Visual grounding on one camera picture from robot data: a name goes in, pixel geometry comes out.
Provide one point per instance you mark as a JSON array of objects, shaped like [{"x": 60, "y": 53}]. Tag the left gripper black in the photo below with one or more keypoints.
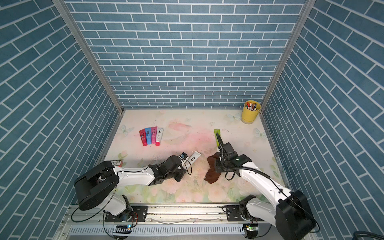
[{"x": 182, "y": 173}]

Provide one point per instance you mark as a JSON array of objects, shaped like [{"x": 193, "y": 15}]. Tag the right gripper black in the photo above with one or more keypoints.
[{"x": 217, "y": 166}]

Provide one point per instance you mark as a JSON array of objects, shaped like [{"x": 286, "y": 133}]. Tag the brown cloth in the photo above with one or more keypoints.
[{"x": 212, "y": 176}]

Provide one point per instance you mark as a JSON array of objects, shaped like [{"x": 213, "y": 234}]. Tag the white orange-cap toothpaste tube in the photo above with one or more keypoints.
[{"x": 194, "y": 157}]

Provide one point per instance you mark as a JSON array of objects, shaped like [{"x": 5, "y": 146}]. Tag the green toothpaste tube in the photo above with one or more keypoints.
[{"x": 217, "y": 132}]

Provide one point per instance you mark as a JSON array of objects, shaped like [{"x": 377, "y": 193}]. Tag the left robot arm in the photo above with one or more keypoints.
[{"x": 96, "y": 188}]

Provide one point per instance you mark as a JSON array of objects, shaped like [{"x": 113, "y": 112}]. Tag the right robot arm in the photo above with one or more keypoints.
[{"x": 286, "y": 210}]

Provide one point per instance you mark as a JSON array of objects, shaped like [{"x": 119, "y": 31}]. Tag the white pink-cap toothpaste tube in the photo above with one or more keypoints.
[{"x": 159, "y": 136}]

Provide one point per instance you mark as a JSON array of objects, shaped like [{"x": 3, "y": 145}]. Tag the blue toothpaste tube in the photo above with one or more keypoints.
[{"x": 148, "y": 135}]

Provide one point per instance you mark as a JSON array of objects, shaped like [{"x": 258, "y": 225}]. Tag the magenta toothpaste tube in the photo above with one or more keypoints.
[{"x": 154, "y": 131}]

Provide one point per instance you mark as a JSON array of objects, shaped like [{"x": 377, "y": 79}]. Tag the red toothpaste tube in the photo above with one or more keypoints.
[{"x": 143, "y": 137}]

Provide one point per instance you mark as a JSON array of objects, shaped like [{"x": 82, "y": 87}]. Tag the yellow cup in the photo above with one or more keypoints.
[{"x": 247, "y": 116}]

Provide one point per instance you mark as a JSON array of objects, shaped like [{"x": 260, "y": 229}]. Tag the colourful card on table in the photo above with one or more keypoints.
[{"x": 118, "y": 163}]

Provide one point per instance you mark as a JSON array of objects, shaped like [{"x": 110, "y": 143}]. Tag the pens in cup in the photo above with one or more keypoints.
[{"x": 251, "y": 106}]

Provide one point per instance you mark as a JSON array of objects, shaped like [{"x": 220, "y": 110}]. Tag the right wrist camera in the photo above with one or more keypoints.
[{"x": 219, "y": 141}]

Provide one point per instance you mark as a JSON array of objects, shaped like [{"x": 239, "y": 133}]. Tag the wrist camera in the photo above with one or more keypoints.
[
  {"x": 219, "y": 141},
  {"x": 183, "y": 156}
]

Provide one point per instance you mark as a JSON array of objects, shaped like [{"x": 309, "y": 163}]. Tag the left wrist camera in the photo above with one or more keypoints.
[{"x": 183, "y": 156}]

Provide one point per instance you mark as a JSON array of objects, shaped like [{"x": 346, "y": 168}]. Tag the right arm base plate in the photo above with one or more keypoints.
[{"x": 237, "y": 213}]

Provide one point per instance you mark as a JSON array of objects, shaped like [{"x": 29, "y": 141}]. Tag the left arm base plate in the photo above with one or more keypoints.
[{"x": 132, "y": 214}]

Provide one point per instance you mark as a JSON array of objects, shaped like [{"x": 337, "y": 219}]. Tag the aluminium front rail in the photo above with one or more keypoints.
[{"x": 157, "y": 213}]

